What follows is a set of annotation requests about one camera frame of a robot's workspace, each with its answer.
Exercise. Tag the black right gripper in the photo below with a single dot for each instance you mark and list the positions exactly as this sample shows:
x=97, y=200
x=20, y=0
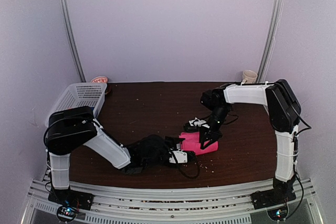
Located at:
x=208, y=134

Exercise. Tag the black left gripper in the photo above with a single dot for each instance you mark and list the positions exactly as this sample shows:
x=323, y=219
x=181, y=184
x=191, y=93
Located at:
x=172, y=142

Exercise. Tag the pink towel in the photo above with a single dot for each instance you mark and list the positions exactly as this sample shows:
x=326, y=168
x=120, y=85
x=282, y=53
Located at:
x=191, y=143

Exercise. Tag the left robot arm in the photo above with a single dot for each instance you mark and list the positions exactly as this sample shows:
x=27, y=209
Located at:
x=70, y=129

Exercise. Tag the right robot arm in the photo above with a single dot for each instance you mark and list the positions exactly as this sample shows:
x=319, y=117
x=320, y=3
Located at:
x=284, y=116

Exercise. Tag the beige printed mug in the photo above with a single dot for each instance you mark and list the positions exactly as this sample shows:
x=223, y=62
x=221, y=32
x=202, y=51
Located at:
x=249, y=76

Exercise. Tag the white plastic basket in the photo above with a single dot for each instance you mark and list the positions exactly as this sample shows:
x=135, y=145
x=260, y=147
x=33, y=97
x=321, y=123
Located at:
x=80, y=94

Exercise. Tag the red white bowl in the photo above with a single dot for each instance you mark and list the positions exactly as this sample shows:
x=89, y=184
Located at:
x=100, y=79

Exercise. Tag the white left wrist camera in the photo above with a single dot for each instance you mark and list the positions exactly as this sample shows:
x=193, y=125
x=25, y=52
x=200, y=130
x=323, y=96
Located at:
x=181, y=157

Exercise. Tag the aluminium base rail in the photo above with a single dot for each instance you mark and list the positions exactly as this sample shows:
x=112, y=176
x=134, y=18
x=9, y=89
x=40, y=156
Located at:
x=222, y=204

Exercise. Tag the right aluminium post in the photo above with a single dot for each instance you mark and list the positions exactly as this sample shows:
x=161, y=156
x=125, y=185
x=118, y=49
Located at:
x=270, y=40

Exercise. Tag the aluminium post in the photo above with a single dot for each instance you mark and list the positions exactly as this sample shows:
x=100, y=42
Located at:
x=71, y=40
x=270, y=40

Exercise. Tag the left aluminium post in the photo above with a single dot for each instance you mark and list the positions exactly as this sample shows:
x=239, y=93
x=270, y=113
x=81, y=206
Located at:
x=71, y=40

